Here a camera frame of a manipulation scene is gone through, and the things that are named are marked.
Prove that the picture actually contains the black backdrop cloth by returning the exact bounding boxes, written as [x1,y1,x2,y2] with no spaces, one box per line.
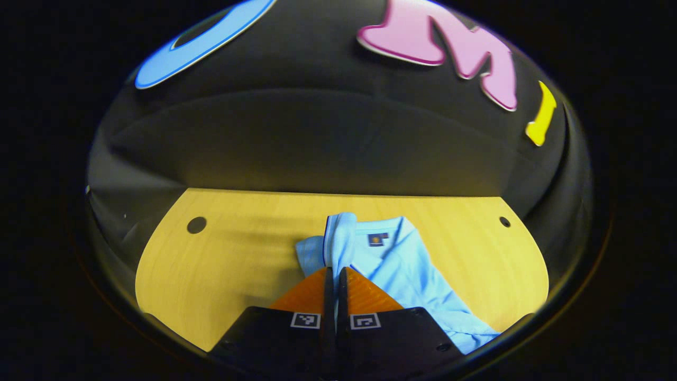
[85,0,593,300]

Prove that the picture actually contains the light blue T-shirt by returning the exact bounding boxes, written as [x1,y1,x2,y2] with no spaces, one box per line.
[295,213,500,355]

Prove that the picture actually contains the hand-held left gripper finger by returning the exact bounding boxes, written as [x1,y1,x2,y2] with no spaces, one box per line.
[209,267,336,377]
[335,267,466,377]

